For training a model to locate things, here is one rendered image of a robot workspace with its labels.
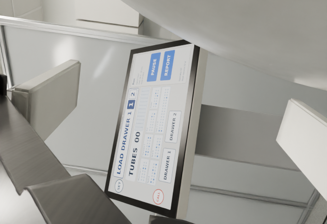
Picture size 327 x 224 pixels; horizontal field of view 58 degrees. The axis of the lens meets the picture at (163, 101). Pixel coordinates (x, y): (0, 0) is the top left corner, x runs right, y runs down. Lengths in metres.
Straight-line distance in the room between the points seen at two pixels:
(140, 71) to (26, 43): 0.97
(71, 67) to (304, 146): 0.13
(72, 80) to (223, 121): 0.80
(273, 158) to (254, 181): 1.14
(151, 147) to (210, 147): 0.18
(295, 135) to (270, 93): 1.54
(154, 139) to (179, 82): 0.19
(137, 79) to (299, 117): 0.86
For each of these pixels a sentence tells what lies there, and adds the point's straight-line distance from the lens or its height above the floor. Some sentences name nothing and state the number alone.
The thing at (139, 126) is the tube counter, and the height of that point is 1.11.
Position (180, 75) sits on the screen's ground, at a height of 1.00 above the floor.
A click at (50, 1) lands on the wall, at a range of 3.97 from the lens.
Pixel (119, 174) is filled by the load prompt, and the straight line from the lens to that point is 0.98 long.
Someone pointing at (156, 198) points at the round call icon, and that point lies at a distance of 0.87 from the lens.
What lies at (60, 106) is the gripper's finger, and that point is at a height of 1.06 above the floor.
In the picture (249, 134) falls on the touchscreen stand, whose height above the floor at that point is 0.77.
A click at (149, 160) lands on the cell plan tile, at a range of 0.90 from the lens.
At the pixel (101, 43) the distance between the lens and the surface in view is 1.66.
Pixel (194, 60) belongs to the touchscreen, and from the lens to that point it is 0.87.
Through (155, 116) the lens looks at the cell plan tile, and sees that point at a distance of 0.90.
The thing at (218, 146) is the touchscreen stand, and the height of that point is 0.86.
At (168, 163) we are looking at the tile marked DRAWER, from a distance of 0.84.
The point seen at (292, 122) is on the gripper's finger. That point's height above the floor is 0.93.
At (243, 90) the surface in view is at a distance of 1.69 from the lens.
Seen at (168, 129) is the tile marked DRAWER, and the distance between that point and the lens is 0.86.
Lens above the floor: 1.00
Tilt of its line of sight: 3 degrees up
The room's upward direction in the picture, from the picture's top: 81 degrees counter-clockwise
